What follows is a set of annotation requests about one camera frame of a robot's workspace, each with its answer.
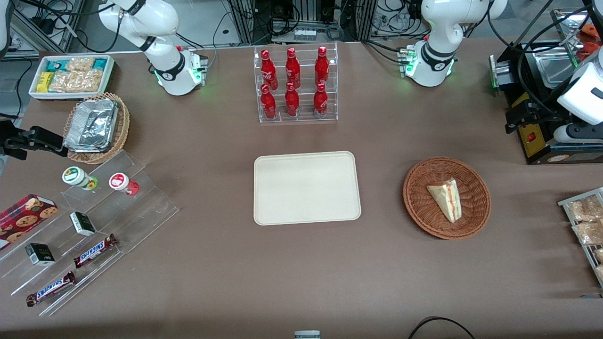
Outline red cola bottle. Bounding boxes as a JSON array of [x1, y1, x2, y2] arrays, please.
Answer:
[[314, 46, 330, 87], [284, 82, 301, 118], [260, 85, 277, 120], [313, 82, 329, 119], [260, 49, 278, 91], [285, 47, 302, 89]]

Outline black countertop grill appliance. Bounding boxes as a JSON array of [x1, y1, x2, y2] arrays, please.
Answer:
[[489, 40, 603, 166]]

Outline clear acrylic stepped display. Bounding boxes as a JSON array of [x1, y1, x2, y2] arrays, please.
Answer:
[[0, 150, 180, 317]]

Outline steel tray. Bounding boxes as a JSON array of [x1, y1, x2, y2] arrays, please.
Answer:
[[550, 7, 603, 67]]

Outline metal wire rack tray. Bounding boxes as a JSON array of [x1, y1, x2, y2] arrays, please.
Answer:
[[558, 187, 603, 289]]

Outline Snickers chocolate bar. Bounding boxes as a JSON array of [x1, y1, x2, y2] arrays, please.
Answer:
[[25, 271, 76, 307], [73, 234, 118, 269]]

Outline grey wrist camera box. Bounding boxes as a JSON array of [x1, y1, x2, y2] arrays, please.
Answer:
[[553, 122, 603, 145]]

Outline clear acrylic bottle rack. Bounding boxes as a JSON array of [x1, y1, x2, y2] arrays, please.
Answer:
[[253, 41, 339, 125]]

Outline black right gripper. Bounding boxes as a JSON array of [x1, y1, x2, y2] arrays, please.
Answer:
[[0, 120, 69, 161]]

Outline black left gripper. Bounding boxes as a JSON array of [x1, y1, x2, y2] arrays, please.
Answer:
[[505, 102, 573, 137]]

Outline beige plastic tray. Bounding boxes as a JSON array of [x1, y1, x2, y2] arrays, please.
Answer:
[[253, 151, 362, 226]]

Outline black cable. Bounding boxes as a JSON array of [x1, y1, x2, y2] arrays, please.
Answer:
[[407, 316, 477, 339]]

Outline brown round wicker basket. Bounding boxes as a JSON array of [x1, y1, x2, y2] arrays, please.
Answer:
[[403, 157, 491, 241]]

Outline triangle sandwich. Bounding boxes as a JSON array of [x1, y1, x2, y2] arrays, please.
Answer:
[[426, 178, 462, 224]]

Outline clear cracker bag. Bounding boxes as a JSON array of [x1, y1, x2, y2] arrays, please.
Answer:
[[66, 57, 95, 74], [49, 70, 103, 93]]

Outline red lid yoghurt cup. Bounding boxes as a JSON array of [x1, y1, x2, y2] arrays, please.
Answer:
[[109, 172, 140, 196]]

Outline stack of foil trays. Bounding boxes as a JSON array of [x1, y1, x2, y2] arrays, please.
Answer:
[[64, 98, 119, 154]]

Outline clear bag of pastry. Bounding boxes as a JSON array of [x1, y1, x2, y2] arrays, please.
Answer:
[[572, 220, 603, 246], [567, 195, 603, 222]]

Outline tan wicker basket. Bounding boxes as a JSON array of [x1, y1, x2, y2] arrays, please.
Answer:
[[63, 92, 130, 165]]

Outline green lid yoghurt cup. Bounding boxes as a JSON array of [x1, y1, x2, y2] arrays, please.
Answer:
[[62, 166, 98, 192]]

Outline small black box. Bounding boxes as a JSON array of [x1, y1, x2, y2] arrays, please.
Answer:
[[24, 242, 56, 267], [69, 211, 97, 237]]

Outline red cookie box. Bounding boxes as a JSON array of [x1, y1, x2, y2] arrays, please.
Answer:
[[0, 194, 59, 251]]

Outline white snack bin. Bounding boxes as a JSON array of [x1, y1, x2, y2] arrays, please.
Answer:
[[28, 54, 116, 102]]

